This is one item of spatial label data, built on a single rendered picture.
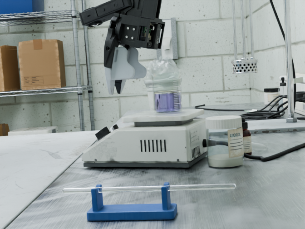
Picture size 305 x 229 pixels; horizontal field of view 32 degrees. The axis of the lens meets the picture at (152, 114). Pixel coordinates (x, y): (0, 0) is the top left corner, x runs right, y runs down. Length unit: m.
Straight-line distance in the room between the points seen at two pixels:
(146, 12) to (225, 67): 2.42
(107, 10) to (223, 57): 2.41
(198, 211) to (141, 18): 0.45
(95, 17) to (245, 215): 0.55
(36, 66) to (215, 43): 1.12
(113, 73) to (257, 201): 0.44
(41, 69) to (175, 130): 2.28
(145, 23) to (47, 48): 2.16
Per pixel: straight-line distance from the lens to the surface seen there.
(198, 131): 0.90
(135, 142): 0.88
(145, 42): 0.95
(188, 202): 0.65
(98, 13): 1.01
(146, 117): 0.87
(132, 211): 0.59
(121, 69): 0.98
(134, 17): 0.96
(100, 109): 3.39
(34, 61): 3.09
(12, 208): 0.70
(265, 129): 1.26
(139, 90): 3.36
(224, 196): 0.68
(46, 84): 3.08
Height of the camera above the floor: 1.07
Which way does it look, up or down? 5 degrees down
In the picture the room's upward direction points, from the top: 4 degrees counter-clockwise
